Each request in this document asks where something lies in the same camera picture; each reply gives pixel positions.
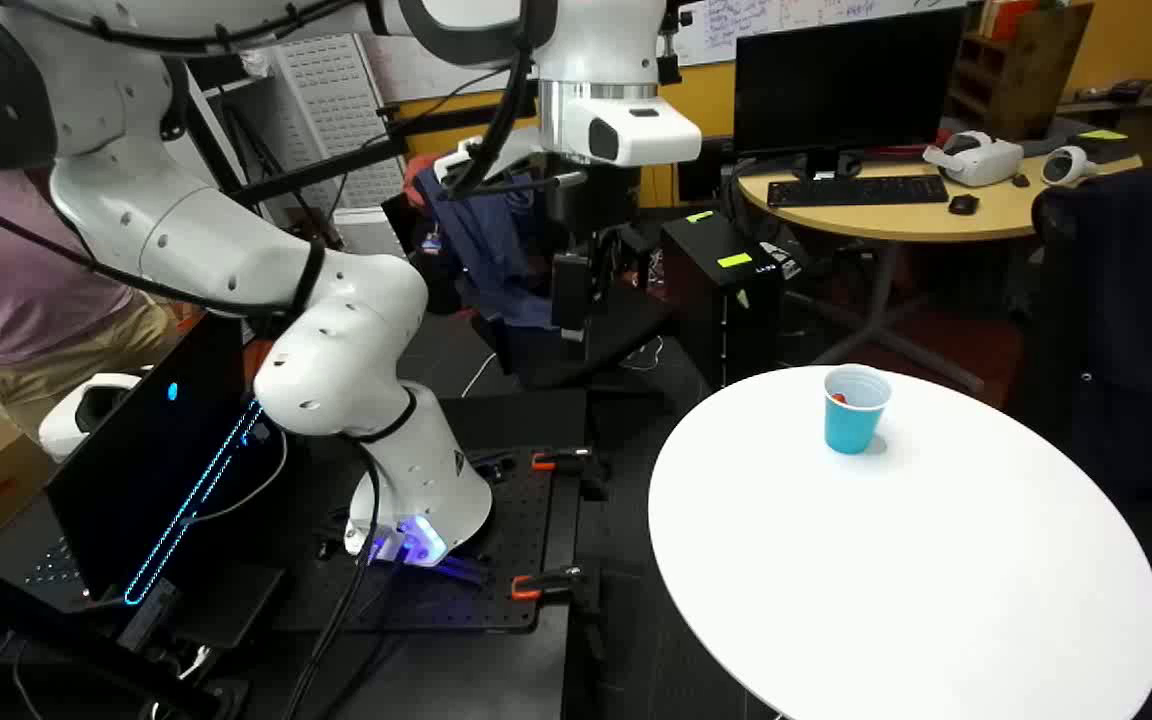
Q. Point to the black computer mouse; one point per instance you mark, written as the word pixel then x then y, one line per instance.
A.
pixel 962 205

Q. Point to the black keyboard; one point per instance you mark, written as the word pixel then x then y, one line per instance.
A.
pixel 876 188

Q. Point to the blue cloth on chair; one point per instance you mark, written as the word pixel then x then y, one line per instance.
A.
pixel 496 240

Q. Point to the black computer tower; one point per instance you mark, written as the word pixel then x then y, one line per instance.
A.
pixel 723 292

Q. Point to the person in pink shirt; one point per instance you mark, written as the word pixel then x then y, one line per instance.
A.
pixel 63 321

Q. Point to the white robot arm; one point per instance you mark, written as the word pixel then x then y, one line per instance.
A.
pixel 85 91

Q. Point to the black office chair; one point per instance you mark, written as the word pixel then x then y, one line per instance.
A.
pixel 540 358

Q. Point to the black laptop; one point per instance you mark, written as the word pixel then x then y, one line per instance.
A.
pixel 183 446

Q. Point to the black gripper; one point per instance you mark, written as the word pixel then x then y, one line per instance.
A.
pixel 596 269

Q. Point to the dark chair right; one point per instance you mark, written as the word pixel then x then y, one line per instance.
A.
pixel 1085 372

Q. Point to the black computer monitor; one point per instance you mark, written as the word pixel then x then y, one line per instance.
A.
pixel 846 85

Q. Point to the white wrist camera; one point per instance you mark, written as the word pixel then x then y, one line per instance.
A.
pixel 642 132

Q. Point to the blue paper cup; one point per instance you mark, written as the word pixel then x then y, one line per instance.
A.
pixel 853 424

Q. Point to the orange handled clamp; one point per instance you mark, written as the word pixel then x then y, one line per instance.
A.
pixel 555 462
pixel 546 584

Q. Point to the round wooden desk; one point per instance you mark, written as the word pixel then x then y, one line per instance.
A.
pixel 1007 214

